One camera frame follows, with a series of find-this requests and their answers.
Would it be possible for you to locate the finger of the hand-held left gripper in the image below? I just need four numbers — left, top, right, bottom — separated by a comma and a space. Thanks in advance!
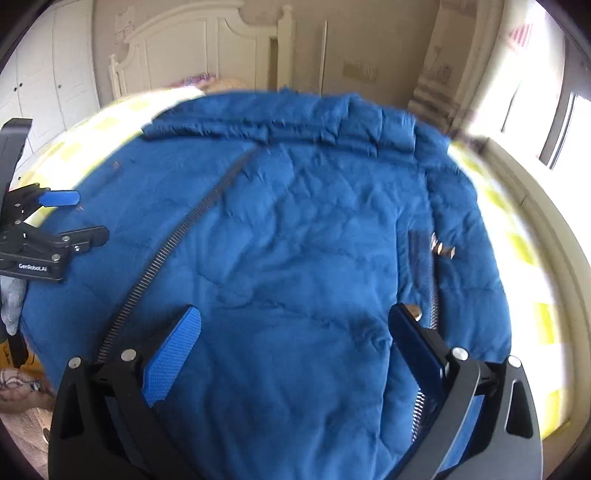
0, 117, 81, 222
28, 225, 110, 254

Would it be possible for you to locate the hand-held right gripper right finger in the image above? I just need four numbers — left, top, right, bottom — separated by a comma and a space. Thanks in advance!
389, 302, 543, 480

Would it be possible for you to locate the white wardrobe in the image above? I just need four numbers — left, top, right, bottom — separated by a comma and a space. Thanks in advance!
0, 0, 100, 158

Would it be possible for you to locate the purple patterned cushion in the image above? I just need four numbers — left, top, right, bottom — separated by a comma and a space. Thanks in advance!
168, 74, 208, 90

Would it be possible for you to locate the yellow checked bed sheet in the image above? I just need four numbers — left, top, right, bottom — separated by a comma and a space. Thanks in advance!
18, 88, 573, 439

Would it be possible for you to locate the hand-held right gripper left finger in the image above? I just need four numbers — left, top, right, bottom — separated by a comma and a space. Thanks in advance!
48, 305, 204, 480

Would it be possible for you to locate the white upright pole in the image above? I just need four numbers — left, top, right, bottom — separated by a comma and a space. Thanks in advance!
318, 21, 329, 95

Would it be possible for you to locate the beige window ledge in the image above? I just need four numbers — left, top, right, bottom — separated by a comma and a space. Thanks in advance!
455, 134, 591, 324

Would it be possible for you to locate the dark framed window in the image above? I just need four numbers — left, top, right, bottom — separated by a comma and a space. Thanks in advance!
538, 92, 591, 171

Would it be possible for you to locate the beige wall socket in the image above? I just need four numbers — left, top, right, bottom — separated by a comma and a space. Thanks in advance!
342, 62, 379, 83

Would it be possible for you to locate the blue puffer jacket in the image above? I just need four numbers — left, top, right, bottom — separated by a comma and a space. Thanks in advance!
21, 90, 513, 480

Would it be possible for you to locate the patterned beige curtain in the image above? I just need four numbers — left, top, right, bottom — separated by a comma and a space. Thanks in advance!
409, 0, 513, 134

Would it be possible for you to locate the white bed headboard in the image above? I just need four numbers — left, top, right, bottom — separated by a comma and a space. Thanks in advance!
108, 0, 296, 100

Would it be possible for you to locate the beige floral pillow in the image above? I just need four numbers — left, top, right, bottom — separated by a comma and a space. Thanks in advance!
203, 78, 250, 95

